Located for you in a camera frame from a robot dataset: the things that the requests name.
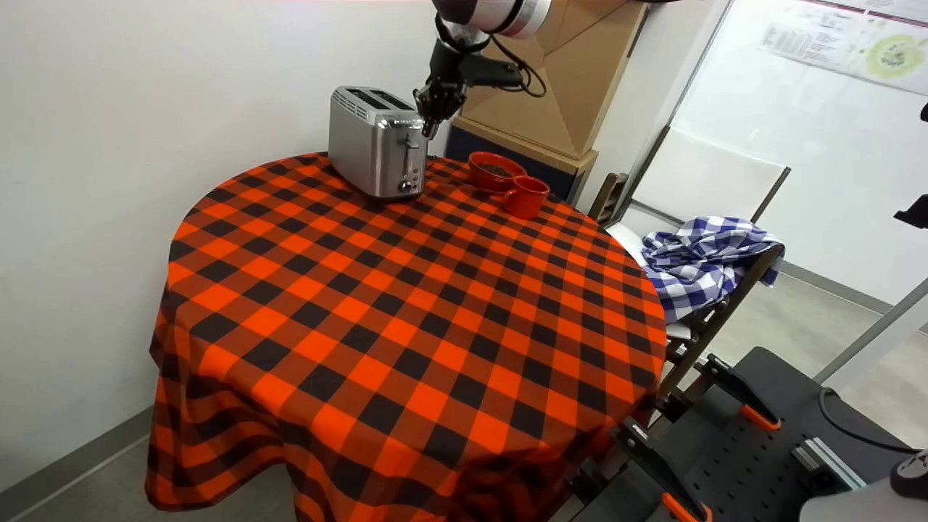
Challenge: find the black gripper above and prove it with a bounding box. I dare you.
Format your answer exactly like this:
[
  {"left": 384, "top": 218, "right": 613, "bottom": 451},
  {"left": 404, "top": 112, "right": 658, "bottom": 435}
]
[{"left": 411, "top": 36, "right": 480, "bottom": 142}]

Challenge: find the silver two-slot toaster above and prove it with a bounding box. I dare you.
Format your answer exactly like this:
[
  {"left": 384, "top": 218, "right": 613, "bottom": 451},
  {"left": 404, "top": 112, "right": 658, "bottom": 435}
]
[{"left": 324, "top": 84, "right": 432, "bottom": 203}]

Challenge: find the red bowl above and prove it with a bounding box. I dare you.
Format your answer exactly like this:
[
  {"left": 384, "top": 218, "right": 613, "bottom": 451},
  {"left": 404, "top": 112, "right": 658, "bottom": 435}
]
[{"left": 468, "top": 148, "right": 530, "bottom": 192}]

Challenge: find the red mug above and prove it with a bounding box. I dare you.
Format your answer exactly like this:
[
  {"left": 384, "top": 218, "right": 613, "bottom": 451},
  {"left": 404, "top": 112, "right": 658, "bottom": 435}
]
[{"left": 496, "top": 173, "right": 554, "bottom": 224}]

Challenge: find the brown cardboard box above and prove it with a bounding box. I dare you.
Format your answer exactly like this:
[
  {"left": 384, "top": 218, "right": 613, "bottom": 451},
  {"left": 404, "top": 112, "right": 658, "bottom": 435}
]
[{"left": 443, "top": 0, "right": 649, "bottom": 203}]

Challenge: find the orange black plaid tablecloth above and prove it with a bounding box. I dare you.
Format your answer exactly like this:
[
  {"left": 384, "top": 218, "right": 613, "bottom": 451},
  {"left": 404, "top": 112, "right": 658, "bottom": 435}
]
[{"left": 143, "top": 151, "right": 674, "bottom": 522}]

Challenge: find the blue white checkered cloth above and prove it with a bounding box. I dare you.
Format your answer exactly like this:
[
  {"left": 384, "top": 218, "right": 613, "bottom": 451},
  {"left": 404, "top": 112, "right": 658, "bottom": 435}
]
[{"left": 639, "top": 212, "right": 783, "bottom": 322}]

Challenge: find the black folding stand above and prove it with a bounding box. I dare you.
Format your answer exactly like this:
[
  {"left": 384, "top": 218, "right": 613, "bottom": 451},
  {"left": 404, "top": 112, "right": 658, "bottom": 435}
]
[{"left": 583, "top": 123, "right": 793, "bottom": 428}]

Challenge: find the white board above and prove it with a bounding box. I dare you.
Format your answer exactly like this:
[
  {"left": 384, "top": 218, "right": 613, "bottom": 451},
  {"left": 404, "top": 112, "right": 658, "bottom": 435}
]
[{"left": 632, "top": 0, "right": 928, "bottom": 306}]

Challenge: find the paper poster with green circle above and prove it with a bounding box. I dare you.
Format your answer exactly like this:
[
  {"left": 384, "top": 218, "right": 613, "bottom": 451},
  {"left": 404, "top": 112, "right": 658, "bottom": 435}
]
[{"left": 759, "top": 0, "right": 928, "bottom": 99}]

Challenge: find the black perforated platform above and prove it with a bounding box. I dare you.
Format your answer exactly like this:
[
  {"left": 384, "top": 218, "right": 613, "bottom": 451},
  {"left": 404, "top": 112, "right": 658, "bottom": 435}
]
[{"left": 577, "top": 344, "right": 916, "bottom": 522}]

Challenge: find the grey metal bar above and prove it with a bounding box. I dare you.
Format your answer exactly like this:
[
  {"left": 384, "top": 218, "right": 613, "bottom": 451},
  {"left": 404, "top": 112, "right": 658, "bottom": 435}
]
[{"left": 816, "top": 279, "right": 928, "bottom": 386}]

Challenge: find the silver aluminium extrusion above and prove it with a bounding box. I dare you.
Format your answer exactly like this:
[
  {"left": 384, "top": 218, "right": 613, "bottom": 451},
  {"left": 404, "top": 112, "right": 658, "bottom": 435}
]
[{"left": 793, "top": 432, "right": 871, "bottom": 492}]

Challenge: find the dark round mouse-like device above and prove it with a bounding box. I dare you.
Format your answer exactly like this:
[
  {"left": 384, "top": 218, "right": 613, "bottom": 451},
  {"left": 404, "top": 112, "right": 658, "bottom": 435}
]
[{"left": 887, "top": 447, "right": 928, "bottom": 500}]

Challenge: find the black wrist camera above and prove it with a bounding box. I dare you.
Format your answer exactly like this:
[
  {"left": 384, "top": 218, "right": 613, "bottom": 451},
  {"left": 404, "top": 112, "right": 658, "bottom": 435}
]
[{"left": 461, "top": 55, "right": 530, "bottom": 96}]

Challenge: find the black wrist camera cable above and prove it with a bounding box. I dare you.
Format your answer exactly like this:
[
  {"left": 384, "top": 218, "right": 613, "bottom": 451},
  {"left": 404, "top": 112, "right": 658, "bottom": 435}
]
[{"left": 488, "top": 32, "right": 551, "bottom": 100}]

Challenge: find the black clamp with orange handle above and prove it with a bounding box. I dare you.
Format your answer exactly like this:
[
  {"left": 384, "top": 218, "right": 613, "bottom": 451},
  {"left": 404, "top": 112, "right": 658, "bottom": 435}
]
[
  {"left": 619, "top": 421, "right": 719, "bottom": 522},
  {"left": 693, "top": 354, "right": 787, "bottom": 438}
]

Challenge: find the black bracket at wall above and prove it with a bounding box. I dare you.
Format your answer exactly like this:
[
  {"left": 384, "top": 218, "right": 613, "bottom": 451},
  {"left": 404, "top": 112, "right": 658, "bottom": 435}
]
[{"left": 893, "top": 192, "right": 928, "bottom": 231}]

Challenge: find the black cable on platform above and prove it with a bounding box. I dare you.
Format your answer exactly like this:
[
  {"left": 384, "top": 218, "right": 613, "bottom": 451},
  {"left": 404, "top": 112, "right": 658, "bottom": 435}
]
[{"left": 819, "top": 386, "right": 916, "bottom": 451}]

